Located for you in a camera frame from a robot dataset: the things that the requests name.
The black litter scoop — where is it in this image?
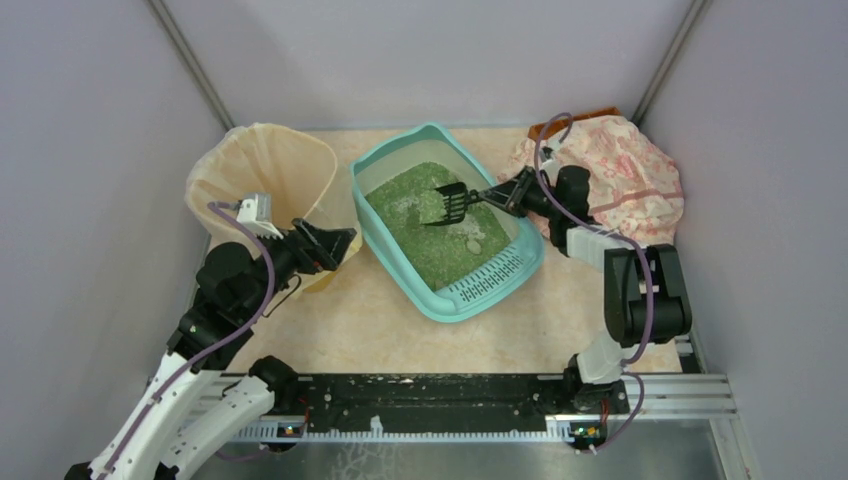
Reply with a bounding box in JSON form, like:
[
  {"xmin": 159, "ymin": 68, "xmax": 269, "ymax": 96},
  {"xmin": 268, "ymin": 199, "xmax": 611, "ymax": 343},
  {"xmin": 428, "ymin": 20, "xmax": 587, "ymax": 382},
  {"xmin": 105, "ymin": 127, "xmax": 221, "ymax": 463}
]
[{"xmin": 422, "ymin": 182, "xmax": 484, "ymax": 226}]

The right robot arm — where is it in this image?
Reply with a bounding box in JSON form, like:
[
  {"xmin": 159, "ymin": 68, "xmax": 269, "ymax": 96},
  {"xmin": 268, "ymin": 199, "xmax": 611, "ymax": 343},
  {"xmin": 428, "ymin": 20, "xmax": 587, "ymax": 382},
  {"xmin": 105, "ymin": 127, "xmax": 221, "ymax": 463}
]
[{"xmin": 475, "ymin": 166, "xmax": 692, "ymax": 411}]

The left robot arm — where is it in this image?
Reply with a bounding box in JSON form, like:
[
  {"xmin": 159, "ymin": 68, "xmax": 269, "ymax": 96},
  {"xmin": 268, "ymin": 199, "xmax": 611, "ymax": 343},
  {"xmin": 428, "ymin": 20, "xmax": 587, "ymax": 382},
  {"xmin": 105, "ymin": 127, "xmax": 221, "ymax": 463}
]
[{"xmin": 65, "ymin": 214, "xmax": 357, "ymax": 479}]

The brown wooden box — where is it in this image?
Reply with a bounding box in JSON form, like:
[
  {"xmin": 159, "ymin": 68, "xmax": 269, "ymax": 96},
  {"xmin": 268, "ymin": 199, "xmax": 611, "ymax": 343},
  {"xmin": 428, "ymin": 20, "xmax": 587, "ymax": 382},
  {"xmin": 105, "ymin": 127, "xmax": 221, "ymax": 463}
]
[{"xmin": 527, "ymin": 106, "xmax": 621, "ymax": 141}]

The green litter clump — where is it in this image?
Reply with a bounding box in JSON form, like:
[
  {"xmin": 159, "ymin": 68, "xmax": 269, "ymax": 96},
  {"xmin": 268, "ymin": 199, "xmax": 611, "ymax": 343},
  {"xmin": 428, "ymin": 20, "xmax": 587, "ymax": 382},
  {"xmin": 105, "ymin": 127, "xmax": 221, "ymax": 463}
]
[{"xmin": 466, "ymin": 240, "xmax": 482, "ymax": 255}]

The teal litter box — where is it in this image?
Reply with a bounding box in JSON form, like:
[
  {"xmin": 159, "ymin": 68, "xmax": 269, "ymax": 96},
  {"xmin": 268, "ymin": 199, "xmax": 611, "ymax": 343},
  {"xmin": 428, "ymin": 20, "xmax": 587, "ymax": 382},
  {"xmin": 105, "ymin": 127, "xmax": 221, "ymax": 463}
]
[{"xmin": 350, "ymin": 123, "xmax": 544, "ymax": 323}]

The bin with beige bag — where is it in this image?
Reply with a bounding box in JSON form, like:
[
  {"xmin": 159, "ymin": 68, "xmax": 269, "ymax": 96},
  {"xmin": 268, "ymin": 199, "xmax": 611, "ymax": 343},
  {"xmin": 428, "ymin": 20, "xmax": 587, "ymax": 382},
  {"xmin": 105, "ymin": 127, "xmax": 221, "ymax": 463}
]
[{"xmin": 184, "ymin": 123, "xmax": 363, "ymax": 270}]

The pink patterned cloth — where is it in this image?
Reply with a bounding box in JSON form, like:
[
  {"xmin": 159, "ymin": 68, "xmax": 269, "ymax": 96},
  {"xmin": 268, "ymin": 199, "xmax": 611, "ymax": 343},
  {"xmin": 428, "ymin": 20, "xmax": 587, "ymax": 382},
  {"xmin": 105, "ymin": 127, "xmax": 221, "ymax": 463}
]
[{"xmin": 513, "ymin": 115, "xmax": 685, "ymax": 248}]

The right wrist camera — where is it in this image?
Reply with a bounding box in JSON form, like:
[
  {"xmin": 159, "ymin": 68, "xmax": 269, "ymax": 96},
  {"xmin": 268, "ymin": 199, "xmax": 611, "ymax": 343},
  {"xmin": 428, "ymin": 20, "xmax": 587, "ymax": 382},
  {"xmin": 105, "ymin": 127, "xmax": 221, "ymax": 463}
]
[{"xmin": 539, "ymin": 147, "xmax": 560, "ymax": 172}]

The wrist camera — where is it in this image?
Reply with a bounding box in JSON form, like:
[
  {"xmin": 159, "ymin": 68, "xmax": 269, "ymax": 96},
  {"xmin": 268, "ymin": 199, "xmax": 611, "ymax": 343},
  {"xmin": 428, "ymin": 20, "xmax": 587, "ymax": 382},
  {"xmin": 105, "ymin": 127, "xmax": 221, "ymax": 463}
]
[
  {"xmin": 236, "ymin": 192, "xmax": 285, "ymax": 240},
  {"xmin": 539, "ymin": 147, "xmax": 560, "ymax": 172}
]

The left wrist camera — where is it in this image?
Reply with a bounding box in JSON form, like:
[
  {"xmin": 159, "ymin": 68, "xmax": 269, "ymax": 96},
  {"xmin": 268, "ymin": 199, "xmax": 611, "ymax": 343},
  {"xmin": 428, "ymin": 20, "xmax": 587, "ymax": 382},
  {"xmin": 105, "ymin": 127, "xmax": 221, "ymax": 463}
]
[{"xmin": 236, "ymin": 192, "xmax": 285, "ymax": 240}]

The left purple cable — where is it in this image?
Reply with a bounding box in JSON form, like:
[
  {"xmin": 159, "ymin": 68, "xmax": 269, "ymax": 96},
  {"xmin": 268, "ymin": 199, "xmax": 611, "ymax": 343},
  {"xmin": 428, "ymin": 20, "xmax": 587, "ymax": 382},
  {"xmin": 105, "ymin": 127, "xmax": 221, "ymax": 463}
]
[{"xmin": 92, "ymin": 200, "xmax": 277, "ymax": 480}]

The purple cable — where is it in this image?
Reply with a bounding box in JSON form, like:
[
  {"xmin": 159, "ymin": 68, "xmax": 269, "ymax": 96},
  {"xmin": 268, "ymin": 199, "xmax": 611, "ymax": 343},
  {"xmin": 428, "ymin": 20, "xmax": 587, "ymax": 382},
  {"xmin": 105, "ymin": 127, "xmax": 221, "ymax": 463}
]
[
  {"xmin": 533, "ymin": 111, "xmax": 656, "ymax": 456},
  {"xmin": 92, "ymin": 200, "xmax": 277, "ymax": 480}
]

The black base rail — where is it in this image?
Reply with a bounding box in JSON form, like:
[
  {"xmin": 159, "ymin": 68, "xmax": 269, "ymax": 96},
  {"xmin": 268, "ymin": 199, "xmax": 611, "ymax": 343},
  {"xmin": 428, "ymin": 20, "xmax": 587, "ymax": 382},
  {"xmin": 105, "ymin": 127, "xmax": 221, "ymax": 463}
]
[{"xmin": 198, "ymin": 372, "xmax": 738, "ymax": 445}]

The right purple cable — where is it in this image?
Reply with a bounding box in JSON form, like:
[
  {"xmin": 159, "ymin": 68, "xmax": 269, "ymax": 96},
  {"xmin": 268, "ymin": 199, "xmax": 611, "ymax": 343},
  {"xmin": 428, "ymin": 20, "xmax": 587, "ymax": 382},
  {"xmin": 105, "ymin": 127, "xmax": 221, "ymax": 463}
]
[{"xmin": 533, "ymin": 111, "xmax": 656, "ymax": 456}]

